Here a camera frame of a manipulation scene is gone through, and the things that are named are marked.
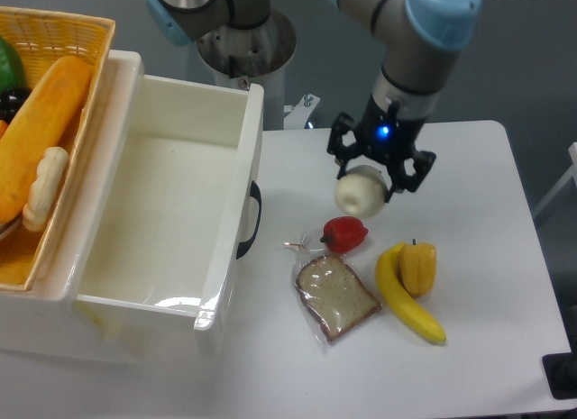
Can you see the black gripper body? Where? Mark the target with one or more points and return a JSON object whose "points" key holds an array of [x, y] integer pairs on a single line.
{"points": [[390, 140]]}

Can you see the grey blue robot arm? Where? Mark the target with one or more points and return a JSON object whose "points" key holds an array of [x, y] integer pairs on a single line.
{"points": [[423, 40]]}

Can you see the white drawer cabinet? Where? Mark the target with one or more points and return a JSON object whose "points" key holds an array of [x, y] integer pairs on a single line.
{"points": [[48, 319]]}

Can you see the open upper white drawer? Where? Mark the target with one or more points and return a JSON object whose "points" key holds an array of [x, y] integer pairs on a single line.
{"points": [[165, 248]]}

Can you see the orange yellow bell pepper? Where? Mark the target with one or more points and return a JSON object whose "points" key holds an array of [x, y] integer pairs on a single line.
{"points": [[417, 267]]}

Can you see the red bell pepper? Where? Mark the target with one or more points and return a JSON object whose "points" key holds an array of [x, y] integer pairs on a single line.
{"points": [[344, 233]]}

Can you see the yellow banana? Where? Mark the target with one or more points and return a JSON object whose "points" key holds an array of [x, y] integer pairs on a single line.
{"points": [[400, 302]]}

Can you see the bagged bread slice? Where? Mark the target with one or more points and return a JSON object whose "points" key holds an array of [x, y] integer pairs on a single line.
{"points": [[332, 296]]}

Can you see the black device at edge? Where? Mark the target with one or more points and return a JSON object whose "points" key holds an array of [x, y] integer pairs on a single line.
{"points": [[560, 371]]}

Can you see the small cream pastry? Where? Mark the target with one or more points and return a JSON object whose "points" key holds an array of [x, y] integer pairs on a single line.
{"points": [[43, 190]]}

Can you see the orange baguette loaf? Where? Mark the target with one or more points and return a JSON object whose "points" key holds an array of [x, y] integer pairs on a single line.
{"points": [[38, 125]]}

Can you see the yellow wicker basket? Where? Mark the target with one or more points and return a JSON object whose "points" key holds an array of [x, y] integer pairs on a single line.
{"points": [[40, 38]]}

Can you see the dark purple grapes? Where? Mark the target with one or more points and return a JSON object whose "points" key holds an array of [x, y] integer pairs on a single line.
{"points": [[11, 100]]}

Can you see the green bell pepper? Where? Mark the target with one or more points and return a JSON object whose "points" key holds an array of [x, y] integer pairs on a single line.
{"points": [[11, 67]]}

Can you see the white table frame bracket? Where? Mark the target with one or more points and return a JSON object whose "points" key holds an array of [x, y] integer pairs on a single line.
{"points": [[302, 114]]}

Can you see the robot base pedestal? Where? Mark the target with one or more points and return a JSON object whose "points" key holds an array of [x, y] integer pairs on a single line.
{"points": [[240, 58]]}

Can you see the black drawer handle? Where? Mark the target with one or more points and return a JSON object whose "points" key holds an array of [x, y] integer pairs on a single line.
{"points": [[255, 217]]}

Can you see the white frame at right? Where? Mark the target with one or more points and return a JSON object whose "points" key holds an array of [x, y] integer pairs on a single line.
{"points": [[545, 207]]}

